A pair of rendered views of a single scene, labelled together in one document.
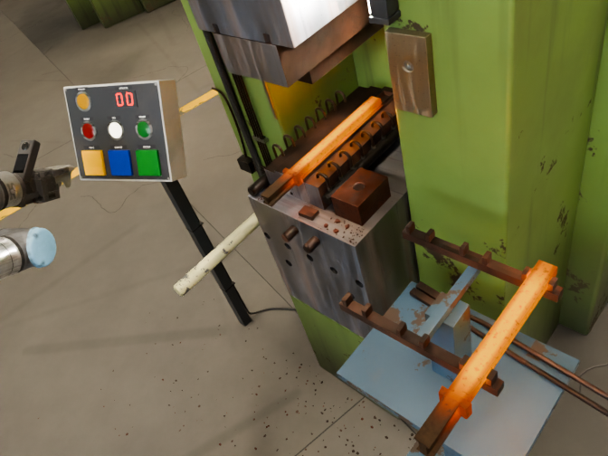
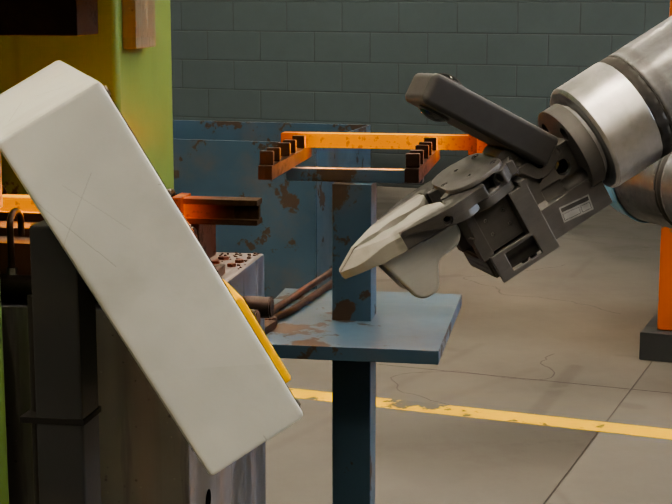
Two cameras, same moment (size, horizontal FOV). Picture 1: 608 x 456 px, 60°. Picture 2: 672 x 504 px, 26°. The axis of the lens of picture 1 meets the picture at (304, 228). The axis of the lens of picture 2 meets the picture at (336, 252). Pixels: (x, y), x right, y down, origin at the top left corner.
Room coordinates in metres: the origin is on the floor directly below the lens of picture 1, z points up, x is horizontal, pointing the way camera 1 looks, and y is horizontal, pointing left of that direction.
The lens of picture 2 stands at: (2.14, 1.33, 1.26)
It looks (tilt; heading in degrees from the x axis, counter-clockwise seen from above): 10 degrees down; 225
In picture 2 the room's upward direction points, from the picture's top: straight up
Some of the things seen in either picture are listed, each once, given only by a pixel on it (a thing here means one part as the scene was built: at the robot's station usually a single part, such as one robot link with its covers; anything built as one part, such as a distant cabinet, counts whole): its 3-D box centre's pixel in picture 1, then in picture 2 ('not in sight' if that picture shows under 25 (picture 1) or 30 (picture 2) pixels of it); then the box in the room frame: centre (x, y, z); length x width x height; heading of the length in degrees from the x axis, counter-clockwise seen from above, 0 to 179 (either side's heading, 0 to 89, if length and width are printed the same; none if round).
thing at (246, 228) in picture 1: (226, 246); not in sight; (1.31, 0.26, 0.62); 0.44 x 0.05 x 0.05; 125
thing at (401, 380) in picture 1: (452, 369); (354, 322); (0.56, -0.20, 0.76); 0.40 x 0.30 x 0.02; 35
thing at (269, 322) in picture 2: (529, 357); (305, 295); (0.52, -0.35, 0.77); 0.60 x 0.04 x 0.01; 29
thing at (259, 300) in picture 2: (311, 244); (256, 307); (0.94, 0.00, 0.87); 0.04 x 0.03 x 0.03; 125
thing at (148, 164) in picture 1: (149, 162); not in sight; (1.33, 0.36, 1.01); 0.07 x 0.05 x 0.07; 60
